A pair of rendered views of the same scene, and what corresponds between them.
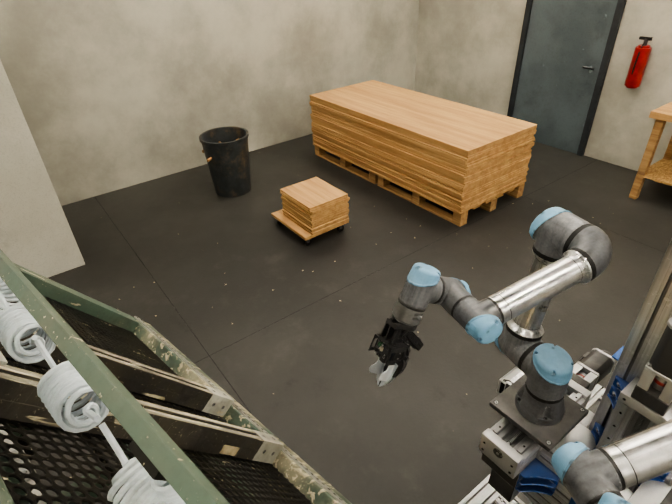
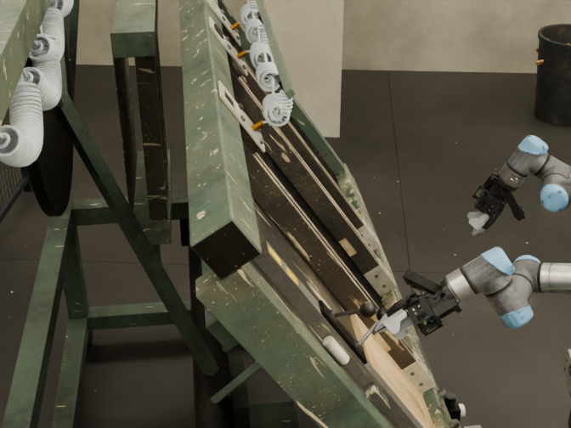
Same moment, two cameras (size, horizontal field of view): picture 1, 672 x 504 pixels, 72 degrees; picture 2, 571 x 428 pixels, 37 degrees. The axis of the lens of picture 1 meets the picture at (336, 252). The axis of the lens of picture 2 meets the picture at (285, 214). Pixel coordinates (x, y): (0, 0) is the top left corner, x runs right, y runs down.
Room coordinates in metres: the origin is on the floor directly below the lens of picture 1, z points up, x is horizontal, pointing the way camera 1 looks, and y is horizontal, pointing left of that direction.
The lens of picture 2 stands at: (-1.31, -1.11, 2.74)
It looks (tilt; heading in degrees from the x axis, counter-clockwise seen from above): 30 degrees down; 39
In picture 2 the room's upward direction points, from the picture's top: straight up
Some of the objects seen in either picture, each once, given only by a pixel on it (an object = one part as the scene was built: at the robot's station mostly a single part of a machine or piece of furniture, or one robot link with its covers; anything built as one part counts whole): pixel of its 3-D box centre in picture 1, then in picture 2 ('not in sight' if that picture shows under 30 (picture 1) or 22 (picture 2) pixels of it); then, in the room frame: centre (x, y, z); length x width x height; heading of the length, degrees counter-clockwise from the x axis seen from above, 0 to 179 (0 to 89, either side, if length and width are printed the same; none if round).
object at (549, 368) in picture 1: (548, 369); not in sight; (0.97, -0.64, 1.20); 0.13 x 0.12 x 0.14; 22
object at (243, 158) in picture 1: (227, 162); (566, 76); (4.84, 1.16, 0.33); 0.54 x 0.54 x 0.65
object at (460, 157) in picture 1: (408, 141); not in sight; (5.08, -0.89, 0.39); 2.46 x 1.04 x 0.78; 36
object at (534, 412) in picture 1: (542, 396); not in sight; (0.97, -0.65, 1.09); 0.15 x 0.15 x 0.10
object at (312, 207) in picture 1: (309, 209); not in sight; (3.91, 0.24, 0.20); 0.61 x 0.51 x 0.40; 36
